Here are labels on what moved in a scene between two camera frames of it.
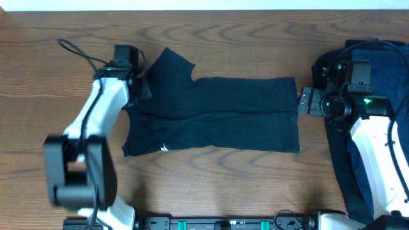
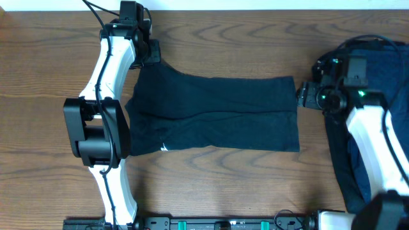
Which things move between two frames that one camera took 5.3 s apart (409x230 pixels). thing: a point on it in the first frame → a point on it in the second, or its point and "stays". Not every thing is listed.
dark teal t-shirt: (217, 114) stays
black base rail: (206, 223) stays
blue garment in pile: (390, 80) stays
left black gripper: (145, 91) → (140, 62)
